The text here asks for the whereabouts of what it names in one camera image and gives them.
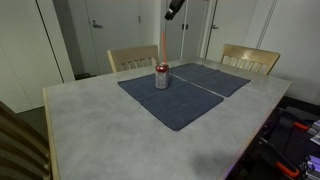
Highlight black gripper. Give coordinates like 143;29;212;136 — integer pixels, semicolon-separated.
164;0;187;21

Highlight red plastic straw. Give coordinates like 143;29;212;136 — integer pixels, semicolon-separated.
161;31;168;65

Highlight red and silver soda can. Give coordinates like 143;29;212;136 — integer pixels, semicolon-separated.
154;62;171;91

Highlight white double door closet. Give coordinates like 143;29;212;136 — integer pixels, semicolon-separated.
159;0;209;63

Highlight light wooden slat-back chair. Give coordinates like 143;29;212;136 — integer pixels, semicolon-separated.
106;44;160;74
219;43;282;76
0;99;54;180

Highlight grey door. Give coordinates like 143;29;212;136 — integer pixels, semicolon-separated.
84;0;142;76

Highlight white door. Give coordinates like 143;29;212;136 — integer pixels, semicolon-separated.
206;0;259;63

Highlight dark blue cloth mat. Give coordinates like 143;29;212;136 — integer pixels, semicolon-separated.
169;62;252;98
117;70;225;132

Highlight silver metal blocks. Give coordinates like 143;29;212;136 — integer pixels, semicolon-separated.
300;154;320;180

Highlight black clamp with orange handle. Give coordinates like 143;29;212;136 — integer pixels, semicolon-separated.
278;115;312;132
257;137;302;179

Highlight aluminium extrusion rail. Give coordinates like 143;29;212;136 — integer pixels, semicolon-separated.
309;119;320;146

